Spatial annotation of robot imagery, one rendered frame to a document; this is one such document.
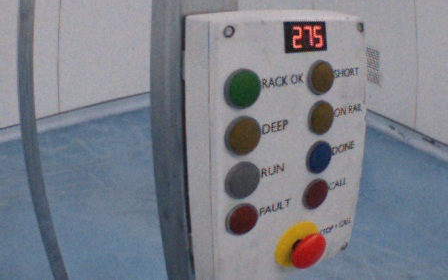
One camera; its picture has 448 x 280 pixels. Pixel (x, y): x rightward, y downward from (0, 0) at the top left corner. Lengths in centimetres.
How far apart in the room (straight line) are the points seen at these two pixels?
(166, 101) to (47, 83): 357
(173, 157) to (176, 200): 4
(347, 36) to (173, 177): 20
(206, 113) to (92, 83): 375
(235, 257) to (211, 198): 6
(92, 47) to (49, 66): 41
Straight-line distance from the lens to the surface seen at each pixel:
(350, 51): 51
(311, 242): 52
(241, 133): 44
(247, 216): 48
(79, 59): 411
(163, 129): 52
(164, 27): 50
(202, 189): 48
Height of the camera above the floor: 128
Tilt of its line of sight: 19 degrees down
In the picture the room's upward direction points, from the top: 1 degrees counter-clockwise
